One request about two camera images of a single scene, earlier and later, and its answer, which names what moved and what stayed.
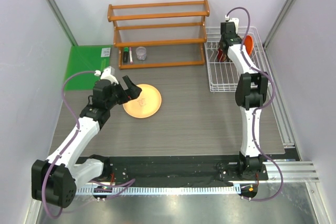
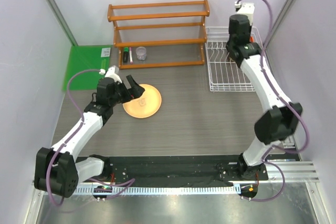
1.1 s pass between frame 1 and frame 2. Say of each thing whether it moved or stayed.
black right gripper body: moved
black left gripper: stayed
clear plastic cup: stayed
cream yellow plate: stayed
